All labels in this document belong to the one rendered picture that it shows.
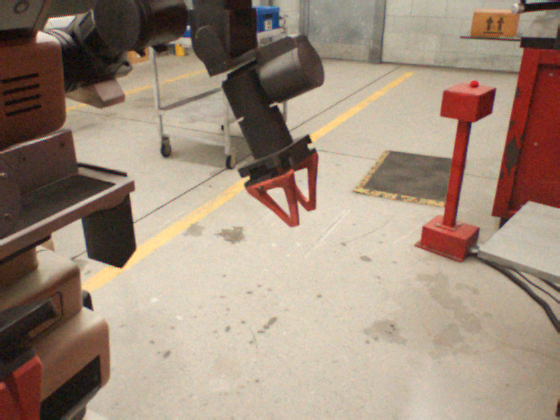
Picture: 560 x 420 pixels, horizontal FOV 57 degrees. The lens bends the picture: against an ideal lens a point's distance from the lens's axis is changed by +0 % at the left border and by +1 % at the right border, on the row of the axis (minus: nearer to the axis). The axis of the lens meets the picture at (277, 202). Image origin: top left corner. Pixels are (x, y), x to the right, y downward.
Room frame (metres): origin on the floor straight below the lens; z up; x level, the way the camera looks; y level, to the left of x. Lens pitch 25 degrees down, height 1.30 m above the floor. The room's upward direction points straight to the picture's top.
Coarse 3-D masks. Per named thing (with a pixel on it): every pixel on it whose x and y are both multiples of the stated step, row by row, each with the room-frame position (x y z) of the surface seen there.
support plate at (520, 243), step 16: (528, 208) 0.63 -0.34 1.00; (544, 208) 0.63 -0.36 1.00; (512, 224) 0.59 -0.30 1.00; (528, 224) 0.59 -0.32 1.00; (544, 224) 0.59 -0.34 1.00; (496, 240) 0.54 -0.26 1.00; (512, 240) 0.54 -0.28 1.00; (528, 240) 0.54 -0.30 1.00; (544, 240) 0.54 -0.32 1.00; (480, 256) 0.52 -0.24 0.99; (496, 256) 0.51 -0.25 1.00; (512, 256) 0.51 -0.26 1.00; (528, 256) 0.51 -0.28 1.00; (544, 256) 0.51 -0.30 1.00; (528, 272) 0.49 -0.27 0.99; (544, 272) 0.48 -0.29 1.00
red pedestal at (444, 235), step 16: (448, 96) 2.25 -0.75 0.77; (464, 96) 2.20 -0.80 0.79; (480, 96) 2.18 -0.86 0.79; (448, 112) 2.24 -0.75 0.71; (464, 112) 2.20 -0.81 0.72; (480, 112) 2.20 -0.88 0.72; (464, 128) 2.27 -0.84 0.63; (464, 144) 2.26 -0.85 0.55; (464, 160) 2.28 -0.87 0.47; (448, 192) 2.28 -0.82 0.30; (448, 208) 2.28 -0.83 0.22; (432, 224) 2.31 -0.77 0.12; (448, 224) 2.27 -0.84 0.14; (464, 224) 2.31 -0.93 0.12; (432, 240) 2.25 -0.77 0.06; (448, 240) 2.20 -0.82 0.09; (464, 240) 2.15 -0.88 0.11; (448, 256) 2.18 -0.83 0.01; (464, 256) 2.16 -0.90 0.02
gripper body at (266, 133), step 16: (256, 112) 0.63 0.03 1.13; (272, 112) 0.64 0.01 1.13; (240, 128) 0.65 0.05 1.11; (256, 128) 0.63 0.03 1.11; (272, 128) 0.63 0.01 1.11; (256, 144) 0.63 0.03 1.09; (272, 144) 0.62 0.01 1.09; (288, 144) 0.63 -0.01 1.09; (256, 160) 0.62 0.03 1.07; (272, 160) 0.59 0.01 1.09; (240, 176) 0.61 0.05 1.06
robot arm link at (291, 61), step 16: (208, 32) 0.64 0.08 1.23; (208, 48) 0.64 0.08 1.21; (224, 48) 0.64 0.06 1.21; (256, 48) 0.63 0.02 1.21; (272, 48) 0.63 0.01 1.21; (288, 48) 0.62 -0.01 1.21; (304, 48) 0.63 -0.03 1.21; (208, 64) 0.64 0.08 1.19; (224, 64) 0.63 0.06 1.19; (240, 64) 0.66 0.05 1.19; (272, 64) 0.62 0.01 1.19; (288, 64) 0.61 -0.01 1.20; (304, 64) 0.61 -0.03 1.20; (320, 64) 0.64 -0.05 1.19; (272, 80) 0.62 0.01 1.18; (288, 80) 0.61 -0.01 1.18; (304, 80) 0.60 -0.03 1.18; (320, 80) 0.62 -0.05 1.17; (272, 96) 0.62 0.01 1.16; (288, 96) 0.62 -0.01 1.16
